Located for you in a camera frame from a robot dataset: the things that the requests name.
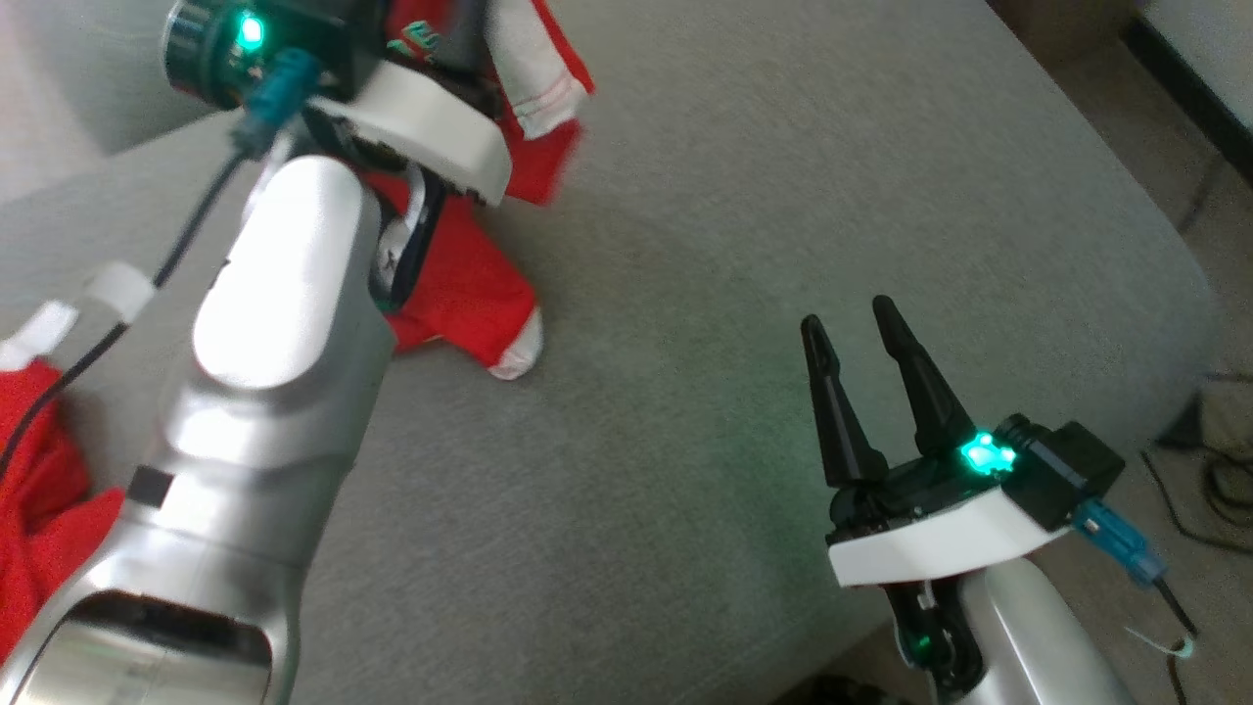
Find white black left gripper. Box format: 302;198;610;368
305;0;512;207

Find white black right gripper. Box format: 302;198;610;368
801;296;1073;698

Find red Bulls 23 jersey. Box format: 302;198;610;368
367;0;596;381

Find red shorts with white stripe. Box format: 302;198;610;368
0;302;128;667

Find grey fabric sofa seat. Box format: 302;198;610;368
0;0;1215;705

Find black baseboard strip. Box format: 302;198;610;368
1124;18;1253;187

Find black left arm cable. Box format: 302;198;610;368
0;49;324;481

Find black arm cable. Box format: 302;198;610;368
1074;499;1203;705
0;49;324;481

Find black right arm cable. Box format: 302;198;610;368
1074;499;1203;705

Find black floor cables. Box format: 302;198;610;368
1140;372;1253;559

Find white cable tape tag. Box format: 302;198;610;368
88;262;156;319

